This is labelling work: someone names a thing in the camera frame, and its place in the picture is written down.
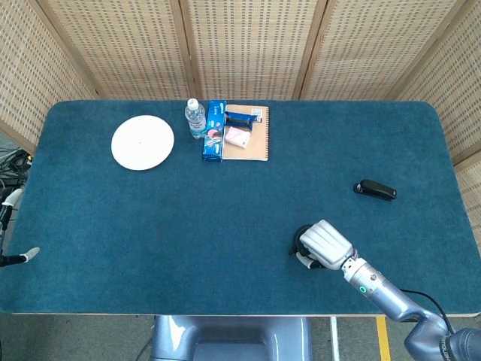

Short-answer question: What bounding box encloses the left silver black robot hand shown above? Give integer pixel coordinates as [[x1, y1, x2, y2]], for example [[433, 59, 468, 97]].
[[0, 188, 41, 268]]

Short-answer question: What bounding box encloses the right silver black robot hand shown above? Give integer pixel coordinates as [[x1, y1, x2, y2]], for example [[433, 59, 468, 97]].
[[295, 220, 358, 272]]

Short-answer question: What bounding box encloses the black stapler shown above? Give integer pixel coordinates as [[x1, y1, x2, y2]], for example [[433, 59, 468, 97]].
[[352, 179, 398, 202]]

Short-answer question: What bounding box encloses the white table leg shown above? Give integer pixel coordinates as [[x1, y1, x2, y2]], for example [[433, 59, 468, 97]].
[[329, 317, 341, 361]]

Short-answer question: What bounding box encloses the blue felt table cover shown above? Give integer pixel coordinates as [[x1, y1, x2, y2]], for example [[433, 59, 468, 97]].
[[0, 99, 476, 316]]

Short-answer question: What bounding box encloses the brown spiral notebook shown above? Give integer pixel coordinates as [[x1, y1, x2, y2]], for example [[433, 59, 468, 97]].
[[221, 104, 271, 162]]

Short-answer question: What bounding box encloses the grey-blue robot torso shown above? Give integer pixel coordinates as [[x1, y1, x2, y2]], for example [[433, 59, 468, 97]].
[[150, 315, 313, 361]]

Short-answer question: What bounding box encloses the white round plate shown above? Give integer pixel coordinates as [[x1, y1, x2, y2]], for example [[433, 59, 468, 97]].
[[110, 114, 175, 172]]

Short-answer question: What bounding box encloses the blue cookie box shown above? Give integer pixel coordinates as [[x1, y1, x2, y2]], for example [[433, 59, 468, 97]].
[[201, 99, 230, 162]]

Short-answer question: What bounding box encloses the clear plastic water bottle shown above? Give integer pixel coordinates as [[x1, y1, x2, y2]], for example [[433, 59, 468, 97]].
[[184, 98, 207, 140]]

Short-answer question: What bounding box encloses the woven bamboo screen panel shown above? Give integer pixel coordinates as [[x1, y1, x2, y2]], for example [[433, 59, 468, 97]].
[[292, 0, 469, 101], [0, 0, 97, 153], [35, 0, 203, 101], [394, 0, 481, 241], [179, 0, 331, 101]]

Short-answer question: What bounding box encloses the black floor cable bundle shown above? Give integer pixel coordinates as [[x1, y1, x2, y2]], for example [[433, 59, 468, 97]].
[[0, 147, 34, 199]]

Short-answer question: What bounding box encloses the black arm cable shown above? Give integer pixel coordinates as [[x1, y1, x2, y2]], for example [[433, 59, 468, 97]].
[[399, 288, 454, 334]]

